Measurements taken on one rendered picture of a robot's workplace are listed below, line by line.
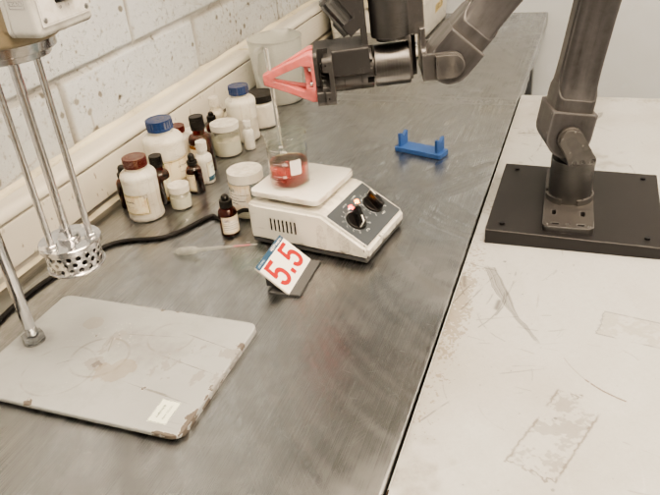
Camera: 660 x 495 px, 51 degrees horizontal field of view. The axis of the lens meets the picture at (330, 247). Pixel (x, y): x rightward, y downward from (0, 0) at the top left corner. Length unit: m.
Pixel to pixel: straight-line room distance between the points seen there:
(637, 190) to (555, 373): 0.45
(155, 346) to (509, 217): 0.54
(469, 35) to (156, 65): 0.73
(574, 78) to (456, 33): 0.18
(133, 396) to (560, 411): 0.46
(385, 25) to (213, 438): 0.56
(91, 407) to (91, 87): 0.66
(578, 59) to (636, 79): 1.46
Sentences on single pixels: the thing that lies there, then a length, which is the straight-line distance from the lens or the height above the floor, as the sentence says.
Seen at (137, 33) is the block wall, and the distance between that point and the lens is 1.43.
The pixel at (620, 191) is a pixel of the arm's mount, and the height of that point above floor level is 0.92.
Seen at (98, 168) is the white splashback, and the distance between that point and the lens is 1.26.
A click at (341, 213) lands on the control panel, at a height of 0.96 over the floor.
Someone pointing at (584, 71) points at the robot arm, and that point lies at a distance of 1.02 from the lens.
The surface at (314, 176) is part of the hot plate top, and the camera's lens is 1.06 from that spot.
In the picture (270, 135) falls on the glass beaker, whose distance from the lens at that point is 1.04.
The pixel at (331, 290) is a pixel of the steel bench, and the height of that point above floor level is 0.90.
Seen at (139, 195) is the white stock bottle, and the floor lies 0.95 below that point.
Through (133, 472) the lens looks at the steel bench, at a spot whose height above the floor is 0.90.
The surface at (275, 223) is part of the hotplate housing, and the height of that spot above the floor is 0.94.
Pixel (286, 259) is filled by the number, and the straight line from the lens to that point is 0.97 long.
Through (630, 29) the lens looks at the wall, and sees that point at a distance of 2.42.
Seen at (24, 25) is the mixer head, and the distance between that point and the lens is 0.67.
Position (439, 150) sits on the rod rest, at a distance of 1.31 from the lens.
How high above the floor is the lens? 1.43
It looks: 31 degrees down
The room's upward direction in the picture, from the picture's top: 6 degrees counter-clockwise
